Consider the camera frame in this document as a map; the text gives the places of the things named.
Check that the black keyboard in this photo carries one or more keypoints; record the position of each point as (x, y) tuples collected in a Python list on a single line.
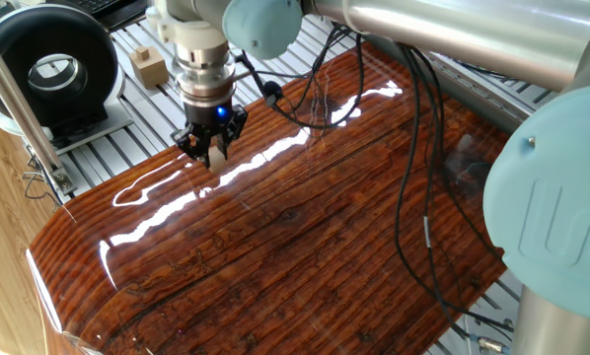
[(97, 5)]

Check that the small wooden cube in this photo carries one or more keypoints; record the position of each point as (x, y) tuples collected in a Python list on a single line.
[(142, 53), (216, 160)]

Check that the silver UR5 robot arm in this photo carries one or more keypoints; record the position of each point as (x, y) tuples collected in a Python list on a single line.
[(472, 34)]

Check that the large wooden block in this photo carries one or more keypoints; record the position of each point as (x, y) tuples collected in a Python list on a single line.
[(149, 71)]

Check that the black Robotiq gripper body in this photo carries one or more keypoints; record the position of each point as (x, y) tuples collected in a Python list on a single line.
[(211, 116)]

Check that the white device base plate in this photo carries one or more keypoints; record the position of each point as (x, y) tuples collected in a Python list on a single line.
[(112, 120)]

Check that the silver frame corner bracket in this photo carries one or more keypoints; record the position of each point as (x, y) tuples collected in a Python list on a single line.
[(64, 181)]

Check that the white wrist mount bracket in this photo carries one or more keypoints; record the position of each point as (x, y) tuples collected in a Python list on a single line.
[(186, 29)]

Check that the aluminium frame post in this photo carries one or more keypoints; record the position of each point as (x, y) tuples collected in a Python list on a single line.
[(14, 93)]

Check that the glossy wood grain table cover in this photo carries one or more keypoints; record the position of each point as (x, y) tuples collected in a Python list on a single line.
[(275, 236)]

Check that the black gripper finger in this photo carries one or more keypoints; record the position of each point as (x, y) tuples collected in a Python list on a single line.
[(228, 135), (194, 145)]

